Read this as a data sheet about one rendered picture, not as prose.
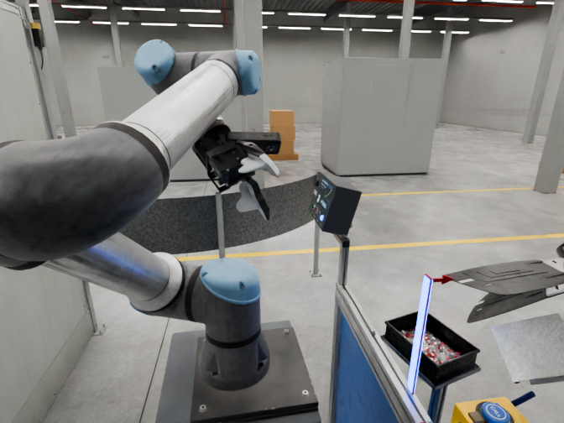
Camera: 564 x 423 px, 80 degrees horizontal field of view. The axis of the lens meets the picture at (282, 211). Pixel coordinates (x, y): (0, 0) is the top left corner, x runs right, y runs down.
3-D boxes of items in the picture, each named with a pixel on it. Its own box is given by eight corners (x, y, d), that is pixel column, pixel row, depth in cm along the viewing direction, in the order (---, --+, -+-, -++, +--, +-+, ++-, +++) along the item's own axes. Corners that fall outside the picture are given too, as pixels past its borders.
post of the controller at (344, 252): (347, 284, 134) (350, 239, 128) (339, 285, 134) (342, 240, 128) (344, 281, 137) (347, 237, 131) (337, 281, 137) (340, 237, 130)
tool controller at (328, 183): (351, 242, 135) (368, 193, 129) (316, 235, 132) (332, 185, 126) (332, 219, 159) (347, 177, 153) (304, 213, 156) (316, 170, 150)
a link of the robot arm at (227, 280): (250, 347, 64) (248, 284, 60) (186, 336, 67) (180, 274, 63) (268, 312, 75) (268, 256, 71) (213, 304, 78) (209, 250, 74)
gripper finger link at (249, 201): (243, 229, 71) (225, 189, 69) (267, 216, 73) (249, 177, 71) (249, 230, 68) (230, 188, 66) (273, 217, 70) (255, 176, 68)
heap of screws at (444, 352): (468, 365, 100) (470, 358, 100) (433, 380, 95) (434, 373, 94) (420, 327, 117) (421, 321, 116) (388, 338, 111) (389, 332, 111)
